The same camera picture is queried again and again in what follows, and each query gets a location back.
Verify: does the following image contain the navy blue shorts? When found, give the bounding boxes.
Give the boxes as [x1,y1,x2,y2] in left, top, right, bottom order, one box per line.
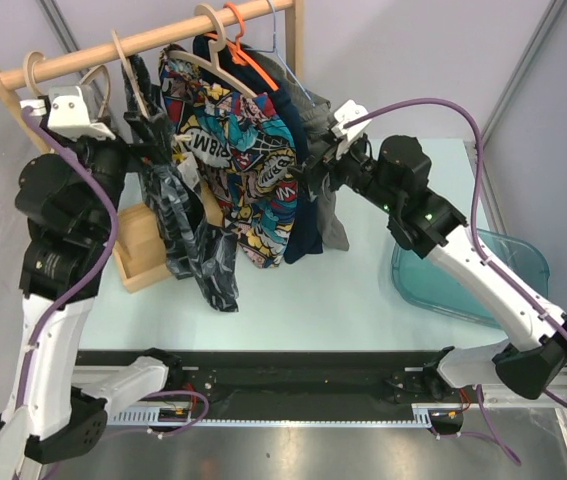
[219,42,329,264]

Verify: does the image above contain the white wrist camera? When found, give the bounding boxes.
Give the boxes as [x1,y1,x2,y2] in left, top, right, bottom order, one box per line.
[20,85,116,140]
[330,99,370,160]

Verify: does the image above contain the colourful comic-print shorts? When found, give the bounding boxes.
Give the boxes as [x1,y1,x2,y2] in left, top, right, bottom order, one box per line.
[159,44,298,268]

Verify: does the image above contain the white blue price tags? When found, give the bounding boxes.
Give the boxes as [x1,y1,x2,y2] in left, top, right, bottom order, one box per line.
[172,134,200,190]

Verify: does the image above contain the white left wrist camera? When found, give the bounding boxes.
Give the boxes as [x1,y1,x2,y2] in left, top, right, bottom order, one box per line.
[20,85,116,140]

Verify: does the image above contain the light blue wire hanger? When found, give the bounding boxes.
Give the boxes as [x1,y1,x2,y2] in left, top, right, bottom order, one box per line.
[257,0,315,106]

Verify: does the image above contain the wooden clothes rack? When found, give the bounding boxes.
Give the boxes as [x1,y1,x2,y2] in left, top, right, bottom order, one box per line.
[0,0,307,294]

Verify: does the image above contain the orange plastic hanger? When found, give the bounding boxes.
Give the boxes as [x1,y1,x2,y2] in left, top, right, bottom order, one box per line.
[223,2,279,92]

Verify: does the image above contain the beige hanger with comic shorts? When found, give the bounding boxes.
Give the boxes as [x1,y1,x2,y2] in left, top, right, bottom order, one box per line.
[167,3,257,99]

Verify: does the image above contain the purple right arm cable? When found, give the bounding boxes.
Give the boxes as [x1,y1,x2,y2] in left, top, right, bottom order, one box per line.
[343,97,567,414]

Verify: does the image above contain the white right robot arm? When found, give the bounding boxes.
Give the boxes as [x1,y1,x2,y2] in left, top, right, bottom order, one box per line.
[291,135,567,401]

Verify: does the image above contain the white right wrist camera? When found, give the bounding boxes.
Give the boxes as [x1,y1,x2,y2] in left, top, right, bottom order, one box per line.
[330,99,370,160]

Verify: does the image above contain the grey shorts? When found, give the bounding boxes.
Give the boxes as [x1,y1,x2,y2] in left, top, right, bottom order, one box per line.
[250,50,350,263]

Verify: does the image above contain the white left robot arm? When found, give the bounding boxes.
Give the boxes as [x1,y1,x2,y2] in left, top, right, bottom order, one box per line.
[0,137,184,465]

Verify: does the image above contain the teal plastic bin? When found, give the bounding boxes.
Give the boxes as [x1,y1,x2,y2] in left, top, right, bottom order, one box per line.
[390,227,550,329]

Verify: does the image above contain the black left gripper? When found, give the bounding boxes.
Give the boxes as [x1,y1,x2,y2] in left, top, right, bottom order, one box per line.
[47,108,174,233]

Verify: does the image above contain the dark leaf-print shorts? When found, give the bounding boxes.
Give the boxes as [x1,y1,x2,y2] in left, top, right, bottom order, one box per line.
[122,55,238,313]

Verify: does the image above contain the beige wooden hanger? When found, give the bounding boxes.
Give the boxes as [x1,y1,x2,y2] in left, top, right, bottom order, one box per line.
[21,51,111,120]
[111,29,150,120]

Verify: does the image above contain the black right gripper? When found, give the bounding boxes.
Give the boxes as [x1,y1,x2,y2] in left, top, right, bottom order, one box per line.
[289,131,400,214]

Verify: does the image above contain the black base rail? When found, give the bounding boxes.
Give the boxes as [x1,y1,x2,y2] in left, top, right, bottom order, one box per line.
[75,349,509,426]

